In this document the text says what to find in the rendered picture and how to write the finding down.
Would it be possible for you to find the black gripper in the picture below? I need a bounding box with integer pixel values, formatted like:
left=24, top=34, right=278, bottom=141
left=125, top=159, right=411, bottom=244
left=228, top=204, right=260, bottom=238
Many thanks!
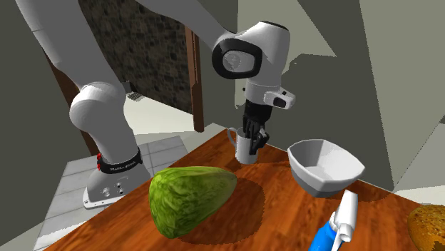
left=242, top=99, right=274, bottom=156

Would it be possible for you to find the white mug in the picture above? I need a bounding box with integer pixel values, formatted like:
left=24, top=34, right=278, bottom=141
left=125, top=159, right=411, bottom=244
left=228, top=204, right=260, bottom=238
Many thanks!
left=227, top=126, right=260, bottom=165

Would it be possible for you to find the white bowl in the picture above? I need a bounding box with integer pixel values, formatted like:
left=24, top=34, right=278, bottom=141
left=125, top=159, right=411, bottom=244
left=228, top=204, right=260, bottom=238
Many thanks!
left=287, top=138, right=367, bottom=199

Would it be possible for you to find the green lettuce head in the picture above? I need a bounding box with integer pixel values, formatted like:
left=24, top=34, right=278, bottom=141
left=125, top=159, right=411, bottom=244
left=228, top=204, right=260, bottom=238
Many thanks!
left=148, top=165, right=238, bottom=240

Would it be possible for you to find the grey tiled robot stand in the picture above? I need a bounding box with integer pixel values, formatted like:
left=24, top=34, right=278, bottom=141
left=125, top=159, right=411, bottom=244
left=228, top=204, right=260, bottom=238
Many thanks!
left=33, top=134, right=190, bottom=251

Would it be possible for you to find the brown bread loaf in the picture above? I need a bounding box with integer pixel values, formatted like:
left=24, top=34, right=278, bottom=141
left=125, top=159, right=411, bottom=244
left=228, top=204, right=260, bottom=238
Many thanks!
left=406, top=204, right=445, bottom=251

